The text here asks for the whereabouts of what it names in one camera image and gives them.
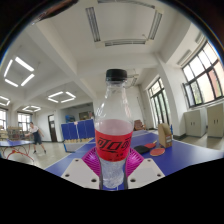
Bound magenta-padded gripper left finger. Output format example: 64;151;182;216
60;147;101;190

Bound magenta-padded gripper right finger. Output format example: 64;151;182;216
125;147;166;190

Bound clear bottle with red label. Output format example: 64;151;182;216
93;68;135;191

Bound red table tennis paddle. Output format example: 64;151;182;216
143;141;158;150
148;147;166;158

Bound black table tennis paddle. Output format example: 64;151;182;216
132;144;151;155

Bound brown cardboard box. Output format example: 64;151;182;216
157;122;174;149

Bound blue partition panels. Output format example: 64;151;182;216
60;118;96;153

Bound brown armchair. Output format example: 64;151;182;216
133;119;147;132

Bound dark brown door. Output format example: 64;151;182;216
47;114;58;143

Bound person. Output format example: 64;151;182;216
24;121;48;155

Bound white two-door cabinet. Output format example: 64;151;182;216
183;107;208;138
206;102;224;138

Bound tall narrow window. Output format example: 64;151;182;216
147;77;171;128

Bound blue table tennis table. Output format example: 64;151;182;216
0;139;35;162

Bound large multi-pane window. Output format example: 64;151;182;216
181;39;224;109

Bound ceiling strip lights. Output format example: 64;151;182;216
0;55;77;113

